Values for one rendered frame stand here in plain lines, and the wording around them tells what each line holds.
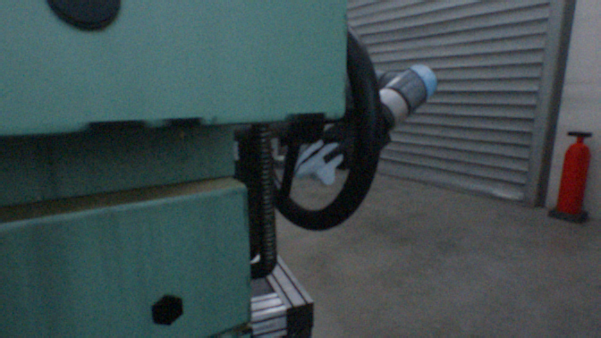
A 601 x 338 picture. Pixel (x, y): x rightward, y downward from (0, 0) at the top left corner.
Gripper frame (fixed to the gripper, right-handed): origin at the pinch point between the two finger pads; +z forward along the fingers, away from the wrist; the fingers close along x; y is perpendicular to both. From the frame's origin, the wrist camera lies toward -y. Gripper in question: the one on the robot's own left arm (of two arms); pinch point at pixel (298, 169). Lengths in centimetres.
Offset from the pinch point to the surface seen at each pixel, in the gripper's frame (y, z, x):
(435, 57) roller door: 85, -237, 157
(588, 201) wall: 182, -196, 34
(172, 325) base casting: -14.8, 24.2, -31.6
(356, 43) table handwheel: -18.6, -3.2, -21.0
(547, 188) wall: 178, -196, 59
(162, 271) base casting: -17.7, 22.8, -31.6
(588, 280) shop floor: 143, -103, 0
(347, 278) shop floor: 96, -23, 63
